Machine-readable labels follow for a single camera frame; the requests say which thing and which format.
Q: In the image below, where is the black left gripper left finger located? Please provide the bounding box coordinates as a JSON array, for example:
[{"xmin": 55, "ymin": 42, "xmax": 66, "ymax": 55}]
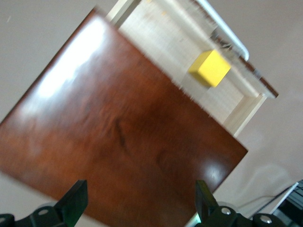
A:
[{"xmin": 54, "ymin": 179, "xmax": 89, "ymax": 226}]

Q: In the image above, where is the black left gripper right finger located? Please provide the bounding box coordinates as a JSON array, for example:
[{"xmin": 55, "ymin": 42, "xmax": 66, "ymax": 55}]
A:
[{"xmin": 194, "ymin": 180, "xmax": 218, "ymax": 223}]

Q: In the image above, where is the dark brown wooden box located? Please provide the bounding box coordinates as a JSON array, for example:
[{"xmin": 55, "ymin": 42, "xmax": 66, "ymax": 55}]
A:
[{"xmin": 0, "ymin": 7, "xmax": 249, "ymax": 227}]

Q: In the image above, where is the yellow cube block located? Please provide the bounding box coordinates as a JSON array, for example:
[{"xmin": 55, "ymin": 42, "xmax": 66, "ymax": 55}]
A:
[{"xmin": 188, "ymin": 49, "xmax": 232, "ymax": 88}]

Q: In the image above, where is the wooden drawer with white handle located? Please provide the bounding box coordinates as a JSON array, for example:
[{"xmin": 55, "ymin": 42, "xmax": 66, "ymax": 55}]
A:
[{"xmin": 106, "ymin": 0, "xmax": 280, "ymax": 138}]

